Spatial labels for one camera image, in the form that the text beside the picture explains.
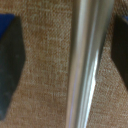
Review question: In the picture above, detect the gripper left finger with blue tip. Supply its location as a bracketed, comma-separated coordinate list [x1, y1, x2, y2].
[0, 13, 27, 121]

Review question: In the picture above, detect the brown fabric drawer front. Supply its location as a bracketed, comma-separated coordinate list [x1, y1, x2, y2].
[0, 0, 128, 128]

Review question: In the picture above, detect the gripper right finger with blue tip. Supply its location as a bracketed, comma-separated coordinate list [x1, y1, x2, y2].
[110, 14, 128, 92]

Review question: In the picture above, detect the silver drawer handle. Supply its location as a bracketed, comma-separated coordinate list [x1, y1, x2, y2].
[64, 0, 116, 128]

